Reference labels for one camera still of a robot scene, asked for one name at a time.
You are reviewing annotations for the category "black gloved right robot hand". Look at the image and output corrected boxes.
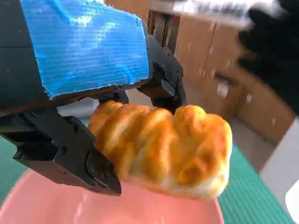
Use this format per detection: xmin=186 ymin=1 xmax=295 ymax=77
xmin=237 ymin=0 xmax=299 ymax=115

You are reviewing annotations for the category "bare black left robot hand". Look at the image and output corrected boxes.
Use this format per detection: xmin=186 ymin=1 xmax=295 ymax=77
xmin=0 ymin=0 xmax=187 ymax=196

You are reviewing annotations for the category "long braided toy bread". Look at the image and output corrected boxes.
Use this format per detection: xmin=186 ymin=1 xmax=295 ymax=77
xmin=88 ymin=100 xmax=233 ymax=201

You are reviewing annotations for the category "pink bowl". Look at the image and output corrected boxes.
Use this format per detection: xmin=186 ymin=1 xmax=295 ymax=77
xmin=0 ymin=169 xmax=225 ymax=224

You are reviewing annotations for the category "large brown cardboard box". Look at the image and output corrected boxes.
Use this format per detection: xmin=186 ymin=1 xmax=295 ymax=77
xmin=174 ymin=14 xmax=248 ymax=79

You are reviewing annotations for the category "white appliance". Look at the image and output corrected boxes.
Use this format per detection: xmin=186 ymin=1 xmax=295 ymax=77
xmin=259 ymin=113 xmax=299 ymax=214

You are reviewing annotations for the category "green cutting mat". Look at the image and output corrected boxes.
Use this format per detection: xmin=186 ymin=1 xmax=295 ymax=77
xmin=0 ymin=116 xmax=299 ymax=224

